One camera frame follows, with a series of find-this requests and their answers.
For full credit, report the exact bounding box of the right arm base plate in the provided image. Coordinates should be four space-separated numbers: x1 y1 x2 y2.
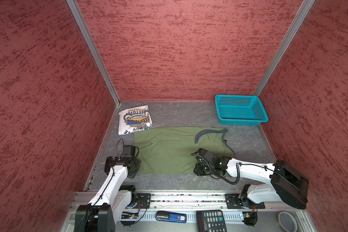
225 193 265 209

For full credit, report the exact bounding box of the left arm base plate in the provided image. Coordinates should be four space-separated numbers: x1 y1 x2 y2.
128 193 152 209

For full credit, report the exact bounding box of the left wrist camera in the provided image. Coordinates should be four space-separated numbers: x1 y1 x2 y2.
120 145 140 159

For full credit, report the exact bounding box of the white tank top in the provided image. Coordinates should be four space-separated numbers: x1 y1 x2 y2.
118 105 153 135

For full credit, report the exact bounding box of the aluminium corner post right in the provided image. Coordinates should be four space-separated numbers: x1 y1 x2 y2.
253 0 315 96

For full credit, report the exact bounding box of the green grey tank top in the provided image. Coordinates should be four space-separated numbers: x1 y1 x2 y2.
134 127 235 176

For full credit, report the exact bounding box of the black calculator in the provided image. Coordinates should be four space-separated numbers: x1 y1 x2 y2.
196 210 227 232

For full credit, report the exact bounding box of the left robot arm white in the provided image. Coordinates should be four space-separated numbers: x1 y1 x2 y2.
74 157 141 232

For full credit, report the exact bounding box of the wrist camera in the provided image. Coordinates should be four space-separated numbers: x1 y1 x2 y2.
120 145 140 159
197 148 217 163

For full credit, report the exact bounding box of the teal plastic basket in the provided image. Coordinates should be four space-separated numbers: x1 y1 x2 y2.
215 94 269 126

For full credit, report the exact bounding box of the right small circuit board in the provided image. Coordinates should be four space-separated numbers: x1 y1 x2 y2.
242 211 258 227

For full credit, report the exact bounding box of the left small circuit board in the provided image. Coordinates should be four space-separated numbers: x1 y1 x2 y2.
120 212 140 220

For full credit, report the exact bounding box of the grey tape roll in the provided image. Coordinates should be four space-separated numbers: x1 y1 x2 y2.
276 211 298 232

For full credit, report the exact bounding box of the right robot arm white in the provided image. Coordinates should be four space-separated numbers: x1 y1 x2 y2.
192 153 309 209

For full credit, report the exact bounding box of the aluminium corner post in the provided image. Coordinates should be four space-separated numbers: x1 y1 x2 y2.
253 0 315 96
66 0 120 106

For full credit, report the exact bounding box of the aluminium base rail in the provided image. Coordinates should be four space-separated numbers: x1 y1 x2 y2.
71 189 306 211

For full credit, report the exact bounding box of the white perforated cable strip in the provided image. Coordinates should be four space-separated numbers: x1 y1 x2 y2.
119 210 244 223

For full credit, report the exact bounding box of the aluminium corner post left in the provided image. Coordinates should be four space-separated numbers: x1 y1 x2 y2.
66 0 120 106

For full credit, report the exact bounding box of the blue black stapler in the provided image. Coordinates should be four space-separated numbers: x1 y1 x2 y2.
155 211 187 223

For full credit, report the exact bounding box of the small circuit board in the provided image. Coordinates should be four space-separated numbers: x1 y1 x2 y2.
120 212 140 220
242 211 258 227

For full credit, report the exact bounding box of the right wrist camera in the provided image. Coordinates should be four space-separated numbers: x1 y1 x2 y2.
197 148 217 163

